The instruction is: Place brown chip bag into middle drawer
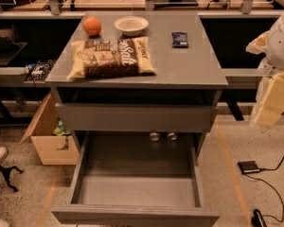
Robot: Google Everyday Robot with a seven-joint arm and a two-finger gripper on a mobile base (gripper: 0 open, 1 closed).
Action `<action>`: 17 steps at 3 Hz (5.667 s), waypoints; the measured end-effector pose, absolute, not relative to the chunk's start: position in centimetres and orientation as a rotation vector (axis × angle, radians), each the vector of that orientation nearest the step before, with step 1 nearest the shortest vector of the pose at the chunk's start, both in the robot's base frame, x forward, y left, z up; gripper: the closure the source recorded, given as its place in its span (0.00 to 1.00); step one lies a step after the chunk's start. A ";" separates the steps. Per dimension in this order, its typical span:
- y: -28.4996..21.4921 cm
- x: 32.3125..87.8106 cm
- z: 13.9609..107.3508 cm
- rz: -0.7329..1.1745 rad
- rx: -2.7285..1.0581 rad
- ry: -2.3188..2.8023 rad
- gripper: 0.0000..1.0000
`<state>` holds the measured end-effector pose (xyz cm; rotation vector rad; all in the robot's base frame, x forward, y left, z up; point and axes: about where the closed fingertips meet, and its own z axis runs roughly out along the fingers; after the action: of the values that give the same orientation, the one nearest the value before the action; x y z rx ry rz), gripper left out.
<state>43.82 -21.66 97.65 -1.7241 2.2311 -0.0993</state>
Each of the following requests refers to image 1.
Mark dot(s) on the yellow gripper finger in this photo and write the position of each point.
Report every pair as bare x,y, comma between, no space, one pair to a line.
259,44
270,101

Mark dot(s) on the brown and yellow chip bag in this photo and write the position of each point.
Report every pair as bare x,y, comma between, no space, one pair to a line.
111,59

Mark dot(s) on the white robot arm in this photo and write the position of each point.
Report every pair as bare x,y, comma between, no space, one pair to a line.
275,49

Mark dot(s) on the grey drawer cabinet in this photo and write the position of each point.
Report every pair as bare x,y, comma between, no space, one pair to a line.
183,76

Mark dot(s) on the open grey middle drawer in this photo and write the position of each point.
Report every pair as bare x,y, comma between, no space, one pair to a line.
126,179

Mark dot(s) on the closed grey upper drawer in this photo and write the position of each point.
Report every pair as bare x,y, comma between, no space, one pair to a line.
112,117

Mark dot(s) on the clear sanitizer bottle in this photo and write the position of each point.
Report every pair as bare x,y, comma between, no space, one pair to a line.
264,67

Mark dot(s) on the dark blue snack packet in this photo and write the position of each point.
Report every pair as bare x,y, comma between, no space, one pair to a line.
179,40

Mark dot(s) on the black plug on floor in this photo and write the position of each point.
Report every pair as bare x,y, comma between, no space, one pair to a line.
257,219

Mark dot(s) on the white paper bowl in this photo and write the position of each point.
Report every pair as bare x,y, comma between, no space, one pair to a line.
131,25

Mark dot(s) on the orange fruit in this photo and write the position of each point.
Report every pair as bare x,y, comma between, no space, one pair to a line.
92,26

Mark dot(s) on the green packet in box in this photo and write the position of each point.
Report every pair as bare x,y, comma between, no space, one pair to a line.
61,130

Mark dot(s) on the black patterned box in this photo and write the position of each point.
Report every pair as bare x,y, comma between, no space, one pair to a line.
39,71

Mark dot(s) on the cardboard box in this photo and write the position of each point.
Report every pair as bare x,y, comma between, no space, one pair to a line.
52,149

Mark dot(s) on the black floor stand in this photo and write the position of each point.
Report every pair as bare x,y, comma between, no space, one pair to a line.
6,171

